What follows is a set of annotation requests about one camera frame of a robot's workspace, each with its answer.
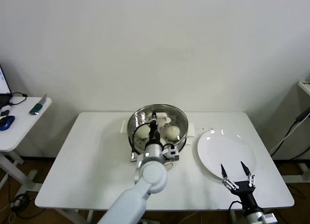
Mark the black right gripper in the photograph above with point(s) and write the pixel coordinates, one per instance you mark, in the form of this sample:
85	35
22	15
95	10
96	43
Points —
244	187

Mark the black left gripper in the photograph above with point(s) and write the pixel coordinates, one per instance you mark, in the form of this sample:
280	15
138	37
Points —
153	134

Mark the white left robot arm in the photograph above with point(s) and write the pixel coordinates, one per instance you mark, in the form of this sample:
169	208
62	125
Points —
150	176

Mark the stainless steel steamer basket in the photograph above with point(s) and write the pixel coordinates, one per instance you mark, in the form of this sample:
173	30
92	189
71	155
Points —
191	130

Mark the white round plate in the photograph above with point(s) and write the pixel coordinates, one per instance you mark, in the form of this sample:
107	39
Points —
226	148

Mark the white electric cooker base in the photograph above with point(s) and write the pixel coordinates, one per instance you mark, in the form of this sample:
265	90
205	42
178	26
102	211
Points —
190	141

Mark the white floor power strip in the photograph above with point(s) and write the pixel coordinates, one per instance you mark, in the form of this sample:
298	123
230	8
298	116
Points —
150	221

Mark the white side table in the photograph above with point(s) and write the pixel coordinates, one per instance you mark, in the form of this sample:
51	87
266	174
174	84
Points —
24	127

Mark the blue computer mouse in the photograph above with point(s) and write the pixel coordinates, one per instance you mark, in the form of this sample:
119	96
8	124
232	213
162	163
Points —
6	122

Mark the small black dongle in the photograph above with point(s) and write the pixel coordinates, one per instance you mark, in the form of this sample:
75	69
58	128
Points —
5	111

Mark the black laptop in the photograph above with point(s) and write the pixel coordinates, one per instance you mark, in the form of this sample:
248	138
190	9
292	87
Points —
3	99

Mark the black floor power adapter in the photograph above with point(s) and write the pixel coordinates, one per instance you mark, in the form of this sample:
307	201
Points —
19	201

